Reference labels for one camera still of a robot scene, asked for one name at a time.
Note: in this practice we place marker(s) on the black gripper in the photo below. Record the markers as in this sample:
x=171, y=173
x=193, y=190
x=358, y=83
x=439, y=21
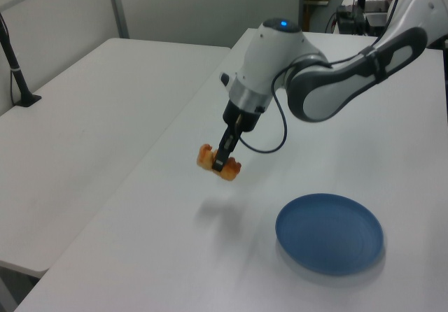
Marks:
x=243, y=118

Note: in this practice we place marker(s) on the orange glazed bread roll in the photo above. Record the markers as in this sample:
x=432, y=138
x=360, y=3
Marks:
x=204, y=158

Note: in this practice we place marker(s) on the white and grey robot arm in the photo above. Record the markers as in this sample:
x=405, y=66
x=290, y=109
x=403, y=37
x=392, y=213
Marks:
x=273, y=53

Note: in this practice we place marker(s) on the blue round plate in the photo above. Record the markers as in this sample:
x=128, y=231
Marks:
x=329, y=235

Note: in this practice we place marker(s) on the grey tray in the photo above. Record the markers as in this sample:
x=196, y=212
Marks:
x=378, y=20

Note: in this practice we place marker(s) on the black stand pole with base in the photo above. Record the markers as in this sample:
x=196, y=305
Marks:
x=17, y=77

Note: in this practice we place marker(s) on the grey metal partition post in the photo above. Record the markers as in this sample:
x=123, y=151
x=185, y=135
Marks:
x=117, y=7

